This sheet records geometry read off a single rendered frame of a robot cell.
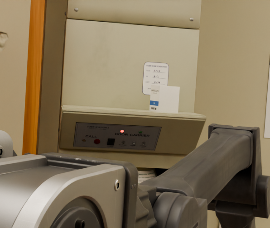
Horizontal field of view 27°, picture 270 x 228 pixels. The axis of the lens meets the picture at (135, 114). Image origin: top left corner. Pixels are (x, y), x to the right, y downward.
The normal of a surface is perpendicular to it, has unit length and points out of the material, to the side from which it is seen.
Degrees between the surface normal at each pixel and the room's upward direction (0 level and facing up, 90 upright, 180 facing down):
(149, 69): 90
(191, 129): 135
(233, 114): 90
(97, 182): 90
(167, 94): 90
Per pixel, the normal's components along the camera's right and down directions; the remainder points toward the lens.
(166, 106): 0.38, 0.07
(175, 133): 0.06, 0.75
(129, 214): 0.91, 0.08
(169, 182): 0.00, -0.98
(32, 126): 0.15, 0.06
